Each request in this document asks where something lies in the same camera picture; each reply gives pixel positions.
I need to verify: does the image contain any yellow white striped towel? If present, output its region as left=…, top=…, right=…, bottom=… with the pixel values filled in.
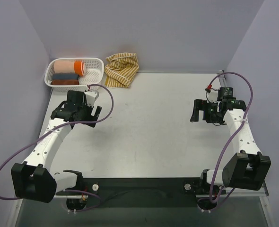
left=104, top=52, right=139, bottom=88

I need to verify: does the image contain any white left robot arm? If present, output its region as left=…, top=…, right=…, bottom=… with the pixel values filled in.
left=11, top=90, right=102, bottom=203

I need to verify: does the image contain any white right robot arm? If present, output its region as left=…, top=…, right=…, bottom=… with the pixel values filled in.
left=190, top=87, right=271, bottom=194

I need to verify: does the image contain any brown rolled towel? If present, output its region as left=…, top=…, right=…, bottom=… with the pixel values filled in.
left=51, top=79, right=79, bottom=86

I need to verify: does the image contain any blue grey rolled towel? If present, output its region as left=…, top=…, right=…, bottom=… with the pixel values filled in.
left=52, top=73, right=79, bottom=80

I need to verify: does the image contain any peach orange rolled towel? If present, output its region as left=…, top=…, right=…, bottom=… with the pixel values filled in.
left=53, top=60, right=87, bottom=76

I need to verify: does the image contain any white perforated plastic basket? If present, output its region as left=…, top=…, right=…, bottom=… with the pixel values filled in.
left=44, top=58, right=104, bottom=92

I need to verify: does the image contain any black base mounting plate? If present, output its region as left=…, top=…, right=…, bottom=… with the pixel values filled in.
left=55, top=177, right=225, bottom=209

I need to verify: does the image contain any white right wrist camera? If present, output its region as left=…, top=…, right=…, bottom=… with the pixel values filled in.
left=205, top=85, right=218, bottom=103

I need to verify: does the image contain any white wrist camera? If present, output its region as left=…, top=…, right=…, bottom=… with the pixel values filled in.
left=84, top=90, right=99, bottom=106
left=205, top=85, right=218, bottom=103

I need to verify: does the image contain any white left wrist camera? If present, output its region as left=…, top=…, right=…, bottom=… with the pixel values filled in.
left=84, top=90, right=99, bottom=106

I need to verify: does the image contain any aluminium right side rail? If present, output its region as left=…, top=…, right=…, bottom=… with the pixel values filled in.
left=218, top=70, right=227, bottom=87

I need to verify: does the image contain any aluminium rail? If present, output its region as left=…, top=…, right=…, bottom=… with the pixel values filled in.
left=54, top=186, right=269, bottom=199
left=218, top=70, right=227, bottom=87

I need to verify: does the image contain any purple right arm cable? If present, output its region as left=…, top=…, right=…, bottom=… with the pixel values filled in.
left=196, top=71, right=253, bottom=211

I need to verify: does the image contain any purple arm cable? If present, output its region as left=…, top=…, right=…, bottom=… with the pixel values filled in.
left=0, top=84, right=114, bottom=212
left=196, top=71, right=253, bottom=211

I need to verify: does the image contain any aluminium front rail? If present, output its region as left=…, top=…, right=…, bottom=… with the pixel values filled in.
left=54, top=186, right=269, bottom=199

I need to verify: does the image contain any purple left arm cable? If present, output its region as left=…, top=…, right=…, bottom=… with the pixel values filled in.
left=0, top=84, right=114, bottom=212

